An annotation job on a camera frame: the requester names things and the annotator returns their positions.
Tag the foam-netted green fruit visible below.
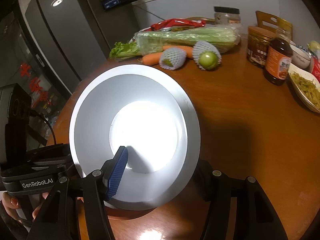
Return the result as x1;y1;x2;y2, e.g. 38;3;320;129
159;47;187;70
192;41;221;70

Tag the red tissue box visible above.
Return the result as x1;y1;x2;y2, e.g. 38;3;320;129
309;56;320;82

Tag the bagged celery bunch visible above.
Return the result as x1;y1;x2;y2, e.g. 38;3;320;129
109;25;241;60

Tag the white dish of beans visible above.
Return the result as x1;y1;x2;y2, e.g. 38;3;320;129
289;68;319;113

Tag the right foam-netted green fruit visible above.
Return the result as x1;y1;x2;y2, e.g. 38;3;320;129
192;41;221;70

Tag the red snack bag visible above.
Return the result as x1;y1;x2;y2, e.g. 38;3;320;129
148;18;206;31

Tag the white family bowl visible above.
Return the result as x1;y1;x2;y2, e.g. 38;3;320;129
290;44;311;70

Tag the grey refrigerator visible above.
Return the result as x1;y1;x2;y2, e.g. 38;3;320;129
1;0;110;99

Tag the blue box on sill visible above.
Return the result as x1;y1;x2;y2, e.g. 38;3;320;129
101;0;120;10

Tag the clear jar black lid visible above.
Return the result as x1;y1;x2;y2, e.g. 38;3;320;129
214;7;242;30

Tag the left hand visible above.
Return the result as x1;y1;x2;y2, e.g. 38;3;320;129
2;191;49;223

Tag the left foam-netted green fruit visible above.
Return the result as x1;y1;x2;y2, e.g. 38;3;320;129
159;47;187;70

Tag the white deep plate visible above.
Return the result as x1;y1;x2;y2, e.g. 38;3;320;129
69;64;201;210

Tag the amber jar with label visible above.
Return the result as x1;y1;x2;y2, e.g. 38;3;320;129
246;26;275;69

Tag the brown sauce bottle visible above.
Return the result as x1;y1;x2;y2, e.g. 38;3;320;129
264;25;293;86

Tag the black camera cable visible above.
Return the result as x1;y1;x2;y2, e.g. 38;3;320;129
30;108;57;146

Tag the orange carrot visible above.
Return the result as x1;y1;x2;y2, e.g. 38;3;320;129
142;52;163;66
162;44;195;60

